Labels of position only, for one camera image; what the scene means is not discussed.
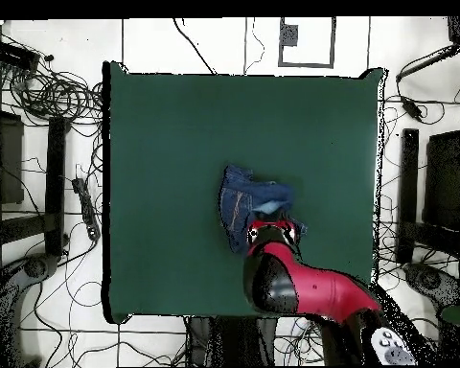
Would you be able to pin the blue denim jeans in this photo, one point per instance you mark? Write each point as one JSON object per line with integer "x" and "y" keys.
{"x": 237, "y": 199}

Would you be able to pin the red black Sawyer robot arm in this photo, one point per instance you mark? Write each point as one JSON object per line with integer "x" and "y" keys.
{"x": 329, "y": 291}

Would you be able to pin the black flat box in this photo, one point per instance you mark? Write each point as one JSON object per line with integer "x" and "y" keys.
{"x": 444, "y": 180}

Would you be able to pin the dark green table cloth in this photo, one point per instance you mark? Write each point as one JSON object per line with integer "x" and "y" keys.
{"x": 176, "y": 153}

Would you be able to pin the black grey stand base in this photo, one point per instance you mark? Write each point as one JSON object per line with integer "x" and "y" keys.
{"x": 40, "y": 266}
{"x": 431, "y": 281}

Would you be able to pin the black power adapter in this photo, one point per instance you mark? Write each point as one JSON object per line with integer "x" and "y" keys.
{"x": 412, "y": 107}

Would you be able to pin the black power strip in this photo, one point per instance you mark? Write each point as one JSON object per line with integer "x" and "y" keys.
{"x": 86, "y": 209}

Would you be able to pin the small grey square plate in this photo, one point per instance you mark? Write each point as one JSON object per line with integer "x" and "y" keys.
{"x": 289, "y": 35}

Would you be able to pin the black rod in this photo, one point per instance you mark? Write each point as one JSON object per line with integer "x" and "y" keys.
{"x": 429, "y": 60}

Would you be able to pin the black power box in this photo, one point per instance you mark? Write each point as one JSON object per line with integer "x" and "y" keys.
{"x": 13, "y": 55}

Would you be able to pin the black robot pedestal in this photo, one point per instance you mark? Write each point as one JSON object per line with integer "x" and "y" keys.
{"x": 234, "y": 341}

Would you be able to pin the black stand frame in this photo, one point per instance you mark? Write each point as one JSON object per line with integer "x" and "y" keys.
{"x": 409, "y": 184}
{"x": 55, "y": 184}

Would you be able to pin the grey square frame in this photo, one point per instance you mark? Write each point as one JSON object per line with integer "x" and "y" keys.
{"x": 306, "y": 64}

